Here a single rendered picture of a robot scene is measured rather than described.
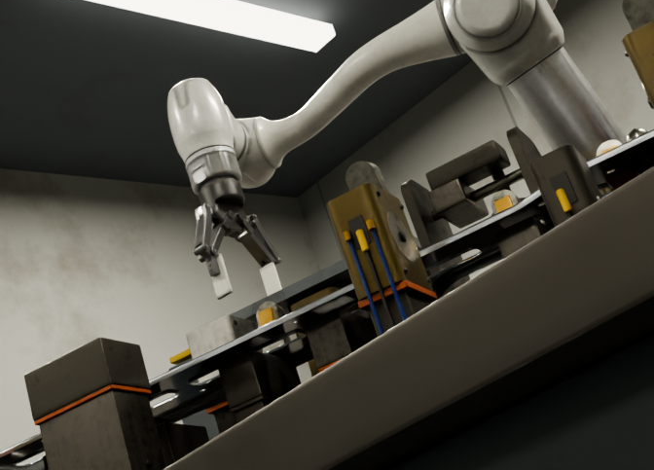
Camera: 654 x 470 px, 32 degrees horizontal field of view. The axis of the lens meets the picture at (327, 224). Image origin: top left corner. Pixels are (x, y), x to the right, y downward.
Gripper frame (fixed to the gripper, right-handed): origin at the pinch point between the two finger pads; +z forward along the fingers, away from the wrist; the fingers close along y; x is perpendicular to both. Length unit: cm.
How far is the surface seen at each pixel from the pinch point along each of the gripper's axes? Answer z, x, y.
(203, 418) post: 17.6, -11.8, 5.9
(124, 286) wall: -119, -208, -196
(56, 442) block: 28, 7, 54
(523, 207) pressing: 21, 62, 30
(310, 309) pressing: 21, 33, 34
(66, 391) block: 23, 10, 54
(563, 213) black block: 28, 70, 43
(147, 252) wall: -137, -205, -213
